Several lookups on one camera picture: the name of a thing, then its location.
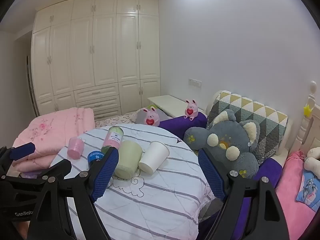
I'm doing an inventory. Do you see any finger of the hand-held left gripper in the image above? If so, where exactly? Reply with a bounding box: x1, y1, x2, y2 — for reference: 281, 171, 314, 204
0, 142, 36, 173
37, 158, 73, 180

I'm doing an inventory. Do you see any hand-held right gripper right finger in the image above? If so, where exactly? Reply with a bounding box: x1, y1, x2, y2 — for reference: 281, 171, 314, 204
197, 149, 290, 240

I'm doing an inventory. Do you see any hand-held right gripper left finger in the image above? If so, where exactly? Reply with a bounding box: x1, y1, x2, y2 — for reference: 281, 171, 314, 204
27, 148, 119, 240

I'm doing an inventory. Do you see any white paper cup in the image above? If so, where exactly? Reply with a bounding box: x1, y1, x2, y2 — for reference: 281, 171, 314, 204
138, 141, 170, 174

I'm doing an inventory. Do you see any pink cup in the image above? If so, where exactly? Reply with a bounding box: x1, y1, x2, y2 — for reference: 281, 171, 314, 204
67, 137, 84, 160

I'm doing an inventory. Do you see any pale green cup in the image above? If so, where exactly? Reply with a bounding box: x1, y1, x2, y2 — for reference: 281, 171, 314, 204
114, 140, 143, 180

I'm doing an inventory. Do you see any blue can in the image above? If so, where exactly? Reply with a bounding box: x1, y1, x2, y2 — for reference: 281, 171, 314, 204
87, 151, 107, 170

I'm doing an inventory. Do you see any pink folded quilt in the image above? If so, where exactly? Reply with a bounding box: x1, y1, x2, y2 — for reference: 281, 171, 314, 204
12, 107, 96, 173

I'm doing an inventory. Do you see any grey koala plush toy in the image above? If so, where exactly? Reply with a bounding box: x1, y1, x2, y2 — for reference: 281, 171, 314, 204
183, 108, 261, 179

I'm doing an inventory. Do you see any pink label bottle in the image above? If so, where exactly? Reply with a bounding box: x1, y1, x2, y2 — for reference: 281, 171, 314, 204
101, 126, 125, 151

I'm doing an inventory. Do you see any striped white cloth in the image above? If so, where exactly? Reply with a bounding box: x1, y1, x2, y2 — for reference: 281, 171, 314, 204
49, 123, 216, 240

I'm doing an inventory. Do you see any heart print bed sheet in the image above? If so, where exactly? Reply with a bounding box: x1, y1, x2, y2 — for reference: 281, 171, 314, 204
94, 112, 141, 128

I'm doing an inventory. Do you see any purple blanket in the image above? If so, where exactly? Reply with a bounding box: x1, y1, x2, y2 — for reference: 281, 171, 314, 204
158, 112, 284, 240

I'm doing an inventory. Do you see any pink rabbit plush toy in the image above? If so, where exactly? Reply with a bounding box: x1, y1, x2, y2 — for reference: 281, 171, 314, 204
142, 106, 161, 127
184, 99, 199, 119

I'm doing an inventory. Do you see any triangle pattern quilted cushion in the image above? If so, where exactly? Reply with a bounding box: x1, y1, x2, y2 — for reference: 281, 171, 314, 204
206, 90, 288, 166

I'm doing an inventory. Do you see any pink pillow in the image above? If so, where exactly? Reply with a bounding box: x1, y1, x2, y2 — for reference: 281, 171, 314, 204
274, 150, 320, 240

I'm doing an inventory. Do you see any white nightstand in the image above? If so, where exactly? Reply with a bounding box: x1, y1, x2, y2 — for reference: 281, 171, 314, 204
147, 95, 208, 118

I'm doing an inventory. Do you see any blue printed cloth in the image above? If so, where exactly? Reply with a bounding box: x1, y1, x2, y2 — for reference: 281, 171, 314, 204
296, 168, 320, 206

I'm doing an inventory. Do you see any white plush toy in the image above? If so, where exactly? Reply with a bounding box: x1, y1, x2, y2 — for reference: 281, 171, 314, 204
303, 147, 320, 177

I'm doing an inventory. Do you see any white bed headboard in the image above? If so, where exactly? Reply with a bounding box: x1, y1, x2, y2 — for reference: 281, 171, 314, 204
286, 81, 320, 167

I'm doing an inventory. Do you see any white wardrobe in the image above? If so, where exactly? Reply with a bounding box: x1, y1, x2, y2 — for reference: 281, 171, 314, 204
31, 0, 161, 121

